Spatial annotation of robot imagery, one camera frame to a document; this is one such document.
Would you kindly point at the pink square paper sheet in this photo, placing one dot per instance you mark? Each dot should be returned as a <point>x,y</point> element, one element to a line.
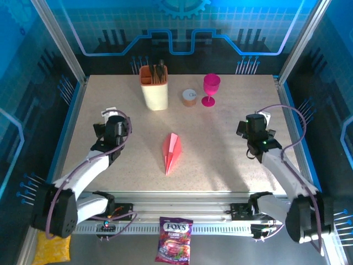
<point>171,151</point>

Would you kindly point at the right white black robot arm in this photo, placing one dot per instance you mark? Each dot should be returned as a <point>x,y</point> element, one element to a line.
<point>281,168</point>

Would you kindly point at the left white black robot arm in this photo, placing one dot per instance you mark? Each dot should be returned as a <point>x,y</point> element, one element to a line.
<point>82,174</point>

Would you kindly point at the blue table edge strip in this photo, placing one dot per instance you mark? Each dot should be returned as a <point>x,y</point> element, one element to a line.
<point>303,154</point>
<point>63,138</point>

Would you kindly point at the beige knife block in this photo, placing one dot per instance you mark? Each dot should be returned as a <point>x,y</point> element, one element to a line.
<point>155,95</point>

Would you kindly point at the pink plastic goblet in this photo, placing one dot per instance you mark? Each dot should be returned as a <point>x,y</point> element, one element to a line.
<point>211,84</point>

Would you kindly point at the small tin can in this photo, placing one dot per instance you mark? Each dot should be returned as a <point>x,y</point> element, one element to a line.
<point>189,98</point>

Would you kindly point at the small controller board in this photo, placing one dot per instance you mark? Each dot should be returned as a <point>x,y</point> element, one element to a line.
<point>106,225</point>
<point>262,230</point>

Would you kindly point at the purple Fox's candy bag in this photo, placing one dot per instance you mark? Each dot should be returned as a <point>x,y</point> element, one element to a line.
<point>173,240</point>

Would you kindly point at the yellow snack bag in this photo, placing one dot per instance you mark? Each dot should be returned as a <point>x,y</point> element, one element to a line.
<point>52,251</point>

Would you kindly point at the aluminium side rail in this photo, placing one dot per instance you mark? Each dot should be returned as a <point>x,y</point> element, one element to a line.
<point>74,129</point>
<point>288,105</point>

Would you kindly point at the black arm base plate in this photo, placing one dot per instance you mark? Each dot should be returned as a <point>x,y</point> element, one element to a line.
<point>125,207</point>
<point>237,209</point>

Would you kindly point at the aluminium table rail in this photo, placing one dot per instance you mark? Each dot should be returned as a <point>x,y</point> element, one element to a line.
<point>179,204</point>

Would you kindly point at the aluminium frame post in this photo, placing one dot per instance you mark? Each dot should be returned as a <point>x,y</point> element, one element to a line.
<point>59,41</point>
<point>303,38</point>

